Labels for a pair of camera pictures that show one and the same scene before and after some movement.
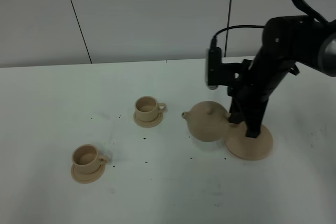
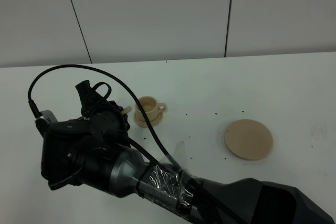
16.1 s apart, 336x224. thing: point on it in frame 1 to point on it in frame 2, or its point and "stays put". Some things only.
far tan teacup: x=147 y=108 stays put
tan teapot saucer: x=247 y=148 stays put
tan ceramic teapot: x=208 y=121 to x=126 y=110
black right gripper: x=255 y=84 to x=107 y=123
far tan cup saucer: x=148 y=124 stays put
